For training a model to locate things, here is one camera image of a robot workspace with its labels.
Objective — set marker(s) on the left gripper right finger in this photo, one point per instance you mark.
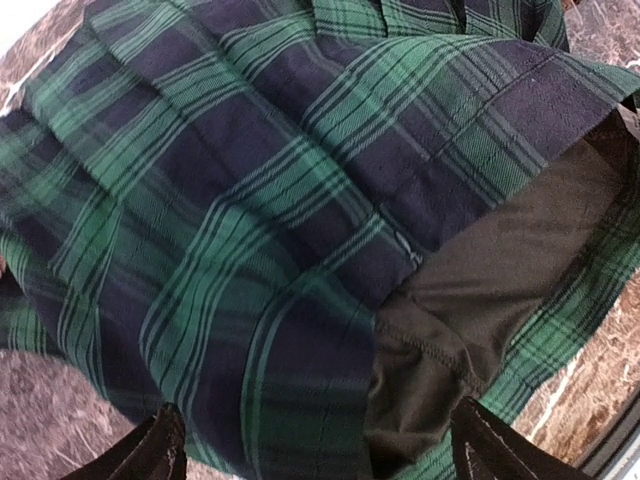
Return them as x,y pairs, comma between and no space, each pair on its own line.
484,447

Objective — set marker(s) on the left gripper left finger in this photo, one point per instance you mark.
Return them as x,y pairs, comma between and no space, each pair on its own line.
153,450

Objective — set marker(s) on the dark green plaid garment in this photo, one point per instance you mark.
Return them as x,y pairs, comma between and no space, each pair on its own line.
315,226

